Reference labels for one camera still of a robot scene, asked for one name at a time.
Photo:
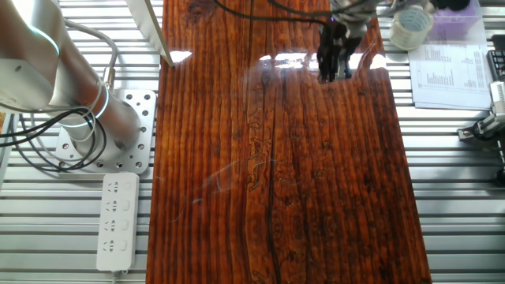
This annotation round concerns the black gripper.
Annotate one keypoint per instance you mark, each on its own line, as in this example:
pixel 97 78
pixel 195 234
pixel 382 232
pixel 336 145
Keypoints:
pixel 331 31

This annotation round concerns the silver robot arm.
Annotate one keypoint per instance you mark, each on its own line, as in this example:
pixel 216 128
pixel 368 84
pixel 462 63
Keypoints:
pixel 39 71

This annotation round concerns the cream wooden shelf box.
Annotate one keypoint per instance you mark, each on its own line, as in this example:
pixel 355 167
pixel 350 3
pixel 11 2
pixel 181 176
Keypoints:
pixel 148 23

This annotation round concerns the translucent tape roll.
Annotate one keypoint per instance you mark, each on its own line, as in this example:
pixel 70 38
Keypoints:
pixel 398 35

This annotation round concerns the printed paper sheet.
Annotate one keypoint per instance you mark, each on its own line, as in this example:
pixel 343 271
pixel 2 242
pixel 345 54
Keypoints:
pixel 450 79

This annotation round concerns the purple plastic box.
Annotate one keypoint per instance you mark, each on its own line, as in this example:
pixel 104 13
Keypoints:
pixel 457 23

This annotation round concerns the black keyboard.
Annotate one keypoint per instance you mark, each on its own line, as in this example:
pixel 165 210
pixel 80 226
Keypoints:
pixel 498 63

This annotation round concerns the glossy brown wooden board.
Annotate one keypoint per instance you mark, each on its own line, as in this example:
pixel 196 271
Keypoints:
pixel 236 197

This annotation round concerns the white power strip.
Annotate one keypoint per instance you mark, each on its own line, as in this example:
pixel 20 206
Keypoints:
pixel 118 221

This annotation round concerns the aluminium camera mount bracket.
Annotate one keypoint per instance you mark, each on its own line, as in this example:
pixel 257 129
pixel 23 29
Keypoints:
pixel 483 126

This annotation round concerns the silver exterior depth camera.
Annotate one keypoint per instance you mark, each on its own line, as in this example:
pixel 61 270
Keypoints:
pixel 498 98

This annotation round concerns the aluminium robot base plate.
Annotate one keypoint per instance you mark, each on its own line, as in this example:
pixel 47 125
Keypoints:
pixel 144 104

